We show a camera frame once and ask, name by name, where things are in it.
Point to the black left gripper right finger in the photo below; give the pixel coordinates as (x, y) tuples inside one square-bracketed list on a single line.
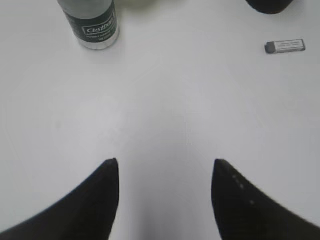
[(244, 212)]

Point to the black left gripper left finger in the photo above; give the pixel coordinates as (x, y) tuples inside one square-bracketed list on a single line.
[(86, 213)]

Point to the grey white eraser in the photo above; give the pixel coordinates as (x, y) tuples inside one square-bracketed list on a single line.
[(285, 46)]

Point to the clear water bottle green label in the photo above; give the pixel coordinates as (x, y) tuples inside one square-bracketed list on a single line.
[(93, 22)]

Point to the black mesh pen holder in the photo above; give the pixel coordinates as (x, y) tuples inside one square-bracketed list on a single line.
[(269, 7)]

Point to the pale green wavy plate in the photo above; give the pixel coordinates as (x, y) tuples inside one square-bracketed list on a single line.
[(136, 3)]

